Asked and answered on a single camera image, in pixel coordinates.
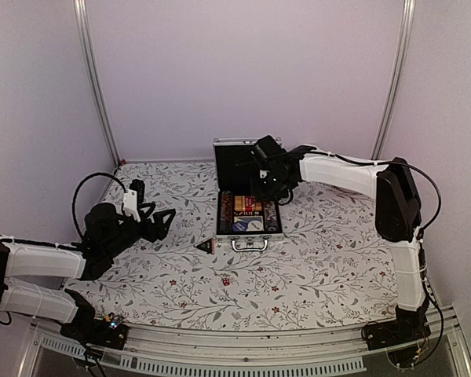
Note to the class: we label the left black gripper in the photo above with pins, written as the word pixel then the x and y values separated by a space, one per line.
pixel 159 231

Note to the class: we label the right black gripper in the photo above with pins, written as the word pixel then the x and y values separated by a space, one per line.
pixel 260 196

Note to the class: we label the red playing card deck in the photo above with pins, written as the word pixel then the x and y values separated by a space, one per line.
pixel 247 203

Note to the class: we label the aluminium poker case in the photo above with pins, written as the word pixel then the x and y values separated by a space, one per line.
pixel 235 169

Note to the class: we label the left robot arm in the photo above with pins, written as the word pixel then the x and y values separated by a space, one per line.
pixel 108 234

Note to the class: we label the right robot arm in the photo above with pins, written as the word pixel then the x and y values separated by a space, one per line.
pixel 390 184

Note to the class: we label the right poker chip row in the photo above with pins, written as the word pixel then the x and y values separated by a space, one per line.
pixel 270 216

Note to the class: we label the poker chip row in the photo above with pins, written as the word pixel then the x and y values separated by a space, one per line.
pixel 226 205
pixel 270 216

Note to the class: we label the white dealer chip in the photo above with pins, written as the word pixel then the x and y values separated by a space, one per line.
pixel 255 226

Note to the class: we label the blue playing card deck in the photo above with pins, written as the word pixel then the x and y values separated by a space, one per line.
pixel 248 218

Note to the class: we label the triangular all in button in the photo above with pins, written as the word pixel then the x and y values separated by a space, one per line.
pixel 206 246

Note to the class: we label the blue small blind chip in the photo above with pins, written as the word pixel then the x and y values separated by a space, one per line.
pixel 239 226

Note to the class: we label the left poker chip row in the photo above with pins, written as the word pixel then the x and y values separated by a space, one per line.
pixel 226 205

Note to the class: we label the floral table cloth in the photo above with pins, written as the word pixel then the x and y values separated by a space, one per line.
pixel 330 269

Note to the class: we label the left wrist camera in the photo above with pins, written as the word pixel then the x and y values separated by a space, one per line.
pixel 133 198

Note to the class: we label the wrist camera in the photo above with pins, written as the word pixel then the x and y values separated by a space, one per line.
pixel 133 198
pixel 265 152

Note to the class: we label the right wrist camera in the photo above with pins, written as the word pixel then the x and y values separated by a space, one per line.
pixel 265 152

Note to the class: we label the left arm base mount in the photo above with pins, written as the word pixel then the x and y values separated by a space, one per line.
pixel 88 330

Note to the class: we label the front aluminium rail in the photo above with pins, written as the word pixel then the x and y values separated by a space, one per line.
pixel 156 351

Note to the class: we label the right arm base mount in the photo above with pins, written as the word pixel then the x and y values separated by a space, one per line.
pixel 407 327

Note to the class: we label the right aluminium frame post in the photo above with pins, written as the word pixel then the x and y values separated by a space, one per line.
pixel 402 48

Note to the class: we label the aluminium frame post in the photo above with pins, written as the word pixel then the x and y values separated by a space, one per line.
pixel 82 21
pixel 402 48

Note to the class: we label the left aluminium frame post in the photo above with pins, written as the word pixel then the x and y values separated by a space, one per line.
pixel 82 21

